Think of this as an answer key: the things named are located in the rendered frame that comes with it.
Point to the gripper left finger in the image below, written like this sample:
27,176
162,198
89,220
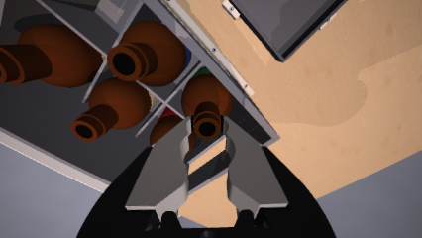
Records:
154,182

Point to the grey square tray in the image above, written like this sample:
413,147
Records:
283,26

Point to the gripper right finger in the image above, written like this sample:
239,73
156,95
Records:
259,181

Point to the dark grey box with slot openings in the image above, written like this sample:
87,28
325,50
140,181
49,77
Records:
40,115

